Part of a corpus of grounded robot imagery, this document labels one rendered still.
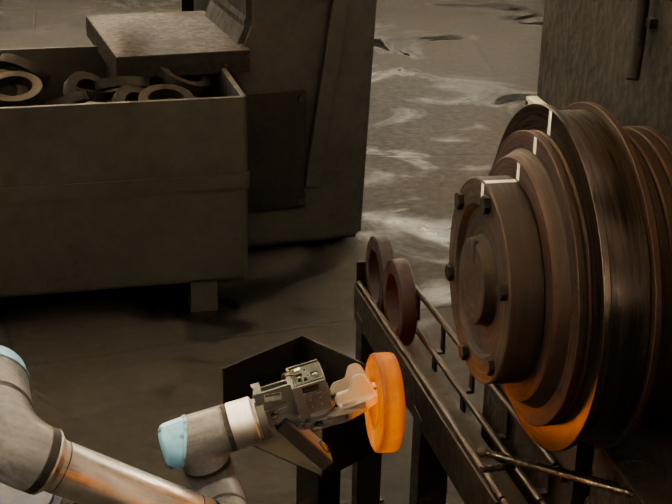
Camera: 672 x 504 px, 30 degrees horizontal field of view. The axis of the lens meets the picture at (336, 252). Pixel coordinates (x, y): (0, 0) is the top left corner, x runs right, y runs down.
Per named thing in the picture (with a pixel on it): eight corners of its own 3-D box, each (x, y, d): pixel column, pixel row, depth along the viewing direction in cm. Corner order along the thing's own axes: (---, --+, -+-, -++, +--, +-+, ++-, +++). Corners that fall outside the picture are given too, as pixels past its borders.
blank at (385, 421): (385, 339, 203) (364, 339, 202) (408, 372, 188) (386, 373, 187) (381, 428, 207) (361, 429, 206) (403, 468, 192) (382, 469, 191)
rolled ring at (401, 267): (402, 273, 258) (418, 272, 259) (383, 249, 275) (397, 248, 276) (401, 357, 263) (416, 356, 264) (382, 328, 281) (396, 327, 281)
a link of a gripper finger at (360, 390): (389, 368, 191) (331, 386, 191) (397, 401, 194) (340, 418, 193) (384, 359, 194) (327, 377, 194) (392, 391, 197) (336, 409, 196)
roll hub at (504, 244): (474, 328, 188) (486, 149, 177) (535, 420, 162) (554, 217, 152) (438, 330, 187) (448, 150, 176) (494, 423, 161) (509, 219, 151)
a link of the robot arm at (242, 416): (240, 459, 192) (235, 432, 199) (269, 450, 192) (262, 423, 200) (227, 418, 189) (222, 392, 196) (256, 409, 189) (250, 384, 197)
